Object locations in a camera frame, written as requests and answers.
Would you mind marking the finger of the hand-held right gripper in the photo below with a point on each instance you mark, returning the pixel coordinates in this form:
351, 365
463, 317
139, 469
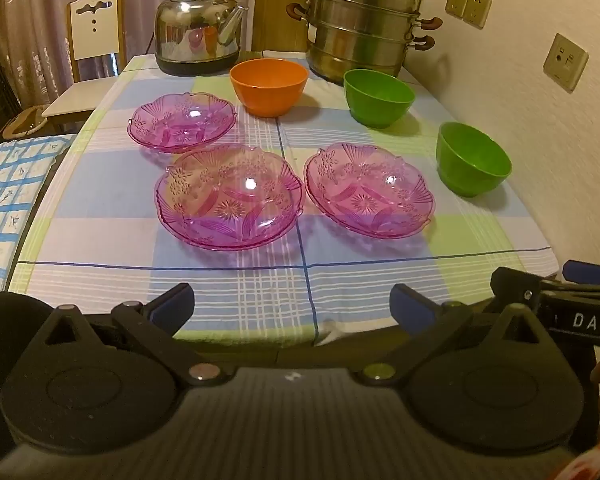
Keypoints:
511, 282
587, 273

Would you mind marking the checked pastel tablecloth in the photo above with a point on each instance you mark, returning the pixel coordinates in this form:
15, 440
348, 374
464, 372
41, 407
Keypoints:
230, 280

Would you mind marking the large pink glass plate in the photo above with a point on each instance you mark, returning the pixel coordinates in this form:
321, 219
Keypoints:
370, 195
230, 200

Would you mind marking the small pink glass plate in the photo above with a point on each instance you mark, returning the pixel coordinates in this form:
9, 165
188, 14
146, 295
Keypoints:
180, 125

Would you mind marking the stainless steel steamer pot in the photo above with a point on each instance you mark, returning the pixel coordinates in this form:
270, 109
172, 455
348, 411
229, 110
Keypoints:
360, 25

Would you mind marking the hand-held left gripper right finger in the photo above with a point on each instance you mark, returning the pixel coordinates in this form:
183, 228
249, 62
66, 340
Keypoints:
410, 310

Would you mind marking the white wooden chair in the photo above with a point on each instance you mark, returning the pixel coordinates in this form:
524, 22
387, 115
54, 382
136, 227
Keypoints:
95, 35

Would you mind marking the beige wall switch socket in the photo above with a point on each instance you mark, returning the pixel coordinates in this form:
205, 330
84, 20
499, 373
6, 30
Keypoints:
565, 62

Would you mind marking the patterned curtain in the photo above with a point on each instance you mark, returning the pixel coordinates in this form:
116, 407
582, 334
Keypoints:
30, 10

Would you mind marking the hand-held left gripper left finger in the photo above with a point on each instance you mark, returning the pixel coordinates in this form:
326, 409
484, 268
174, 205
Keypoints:
172, 304

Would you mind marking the green plastic bowl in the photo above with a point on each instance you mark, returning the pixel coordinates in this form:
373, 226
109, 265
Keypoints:
380, 110
461, 176

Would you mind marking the orange plastic bowl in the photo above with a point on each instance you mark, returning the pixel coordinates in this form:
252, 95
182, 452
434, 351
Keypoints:
270, 96

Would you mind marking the blue checked blanket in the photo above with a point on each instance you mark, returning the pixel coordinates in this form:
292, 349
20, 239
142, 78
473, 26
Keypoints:
5, 185

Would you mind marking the stainless steel kettle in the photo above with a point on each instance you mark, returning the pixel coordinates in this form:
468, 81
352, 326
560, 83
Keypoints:
190, 35

